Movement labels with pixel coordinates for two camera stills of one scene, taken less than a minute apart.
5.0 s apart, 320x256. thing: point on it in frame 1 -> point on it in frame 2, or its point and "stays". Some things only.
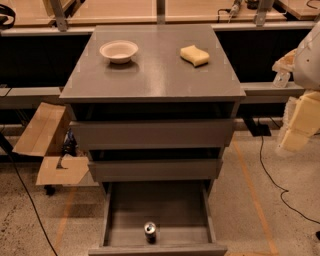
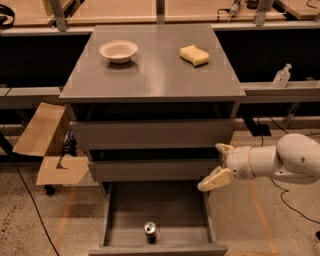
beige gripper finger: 303,122 -> 219,176
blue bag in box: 70,146 stays
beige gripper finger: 286,62 -> 224,149
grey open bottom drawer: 184,218 stays
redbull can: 150,232 stays
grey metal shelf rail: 265,92 stays
